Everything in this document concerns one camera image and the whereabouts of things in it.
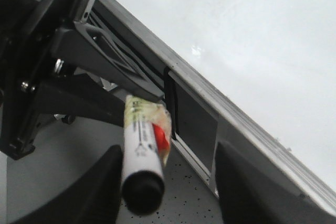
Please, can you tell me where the white marker with black cap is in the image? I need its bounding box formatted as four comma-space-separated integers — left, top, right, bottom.
121, 95, 172, 215

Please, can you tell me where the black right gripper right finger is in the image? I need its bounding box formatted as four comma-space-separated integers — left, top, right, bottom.
215, 143, 335, 223

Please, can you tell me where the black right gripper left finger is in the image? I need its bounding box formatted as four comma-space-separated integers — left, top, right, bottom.
14, 145, 122, 223

